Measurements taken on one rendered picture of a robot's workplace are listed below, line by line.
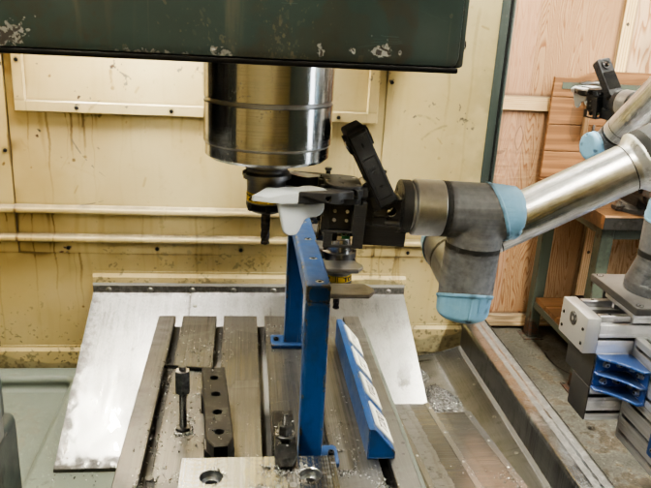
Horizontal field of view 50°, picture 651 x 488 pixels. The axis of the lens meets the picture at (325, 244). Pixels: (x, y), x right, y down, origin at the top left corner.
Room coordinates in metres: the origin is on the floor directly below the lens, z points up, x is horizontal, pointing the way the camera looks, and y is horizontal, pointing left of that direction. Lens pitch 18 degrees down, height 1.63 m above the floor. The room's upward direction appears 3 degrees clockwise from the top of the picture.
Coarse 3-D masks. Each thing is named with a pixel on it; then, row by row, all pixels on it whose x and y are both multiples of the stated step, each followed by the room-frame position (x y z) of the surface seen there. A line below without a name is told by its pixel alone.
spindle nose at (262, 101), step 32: (224, 64) 0.81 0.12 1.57; (224, 96) 0.81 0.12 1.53; (256, 96) 0.79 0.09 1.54; (288, 96) 0.80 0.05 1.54; (320, 96) 0.83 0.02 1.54; (224, 128) 0.81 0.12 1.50; (256, 128) 0.79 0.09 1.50; (288, 128) 0.80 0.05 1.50; (320, 128) 0.83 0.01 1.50; (224, 160) 0.81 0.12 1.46; (256, 160) 0.80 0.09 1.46; (288, 160) 0.80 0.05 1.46; (320, 160) 0.83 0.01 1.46
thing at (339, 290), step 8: (336, 288) 1.03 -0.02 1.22; (344, 288) 1.03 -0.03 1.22; (352, 288) 1.03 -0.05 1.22; (360, 288) 1.03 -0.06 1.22; (368, 288) 1.04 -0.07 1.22; (336, 296) 1.00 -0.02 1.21; (344, 296) 1.00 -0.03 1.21; (352, 296) 1.00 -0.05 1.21; (360, 296) 1.00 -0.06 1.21; (368, 296) 1.01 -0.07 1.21
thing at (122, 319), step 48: (96, 288) 1.81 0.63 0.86; (144, 288) 1.82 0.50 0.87; (192, 288) 1.84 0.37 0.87; (240, 288) 1.86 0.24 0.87; (384, 288) 1.91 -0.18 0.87; (96, 336) 1.67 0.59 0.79; (144, 336) 1.68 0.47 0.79; (384, 336) 1.76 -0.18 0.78; (96, 384) 1.53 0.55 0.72; (96, 432) 1.41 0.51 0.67
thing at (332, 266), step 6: (330, 264) 1.14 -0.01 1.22; (336, 264) 1.14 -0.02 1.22; (342, 264) 1.14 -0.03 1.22; (348, 264) 1.14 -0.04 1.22; (354, 264) 1.14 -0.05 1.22; (360, 264) 1.15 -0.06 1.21; (330, 270) 1.11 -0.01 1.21; (336, 270) 1.11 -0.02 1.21; (342, 270) 1.11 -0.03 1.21; (348, 270) 1.11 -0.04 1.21; (354, 270) 1.12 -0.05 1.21; (360, 270) 1.13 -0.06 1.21
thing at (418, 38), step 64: (0, 0) 0.72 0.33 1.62; (64, 0) 0.72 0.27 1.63; (128, 0) 0.73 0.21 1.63; (192, 0) 0.74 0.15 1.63; (256, 0) 0.75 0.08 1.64; (320, 0) 0.75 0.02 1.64; (384, 0) 0.76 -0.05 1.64; (448, 0) 0.77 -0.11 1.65; (256, 64) 0.75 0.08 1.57; (320, 64) 0.76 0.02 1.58; (384, 64) 0.77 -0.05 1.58; (448, 64) 0.78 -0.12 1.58
